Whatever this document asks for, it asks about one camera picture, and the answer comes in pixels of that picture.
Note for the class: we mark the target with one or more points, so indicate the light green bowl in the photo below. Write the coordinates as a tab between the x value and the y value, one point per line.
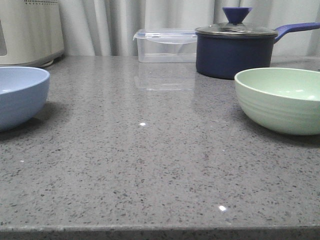
284	100

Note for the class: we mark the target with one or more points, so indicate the light blue bowl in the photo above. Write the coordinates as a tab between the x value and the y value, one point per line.
23	93

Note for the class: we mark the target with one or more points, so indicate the clear plastic food container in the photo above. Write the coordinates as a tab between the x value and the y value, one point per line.
166	45

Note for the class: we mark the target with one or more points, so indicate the dark blue saucepan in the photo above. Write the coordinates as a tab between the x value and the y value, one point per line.
223	54

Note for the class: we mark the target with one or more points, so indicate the white curtain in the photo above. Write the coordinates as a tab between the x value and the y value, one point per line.
107	27

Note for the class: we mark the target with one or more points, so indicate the glass lid with blue knob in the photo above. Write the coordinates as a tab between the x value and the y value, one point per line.
235	27

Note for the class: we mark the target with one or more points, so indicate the white kitchen appliance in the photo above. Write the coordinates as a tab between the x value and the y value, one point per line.
30	32

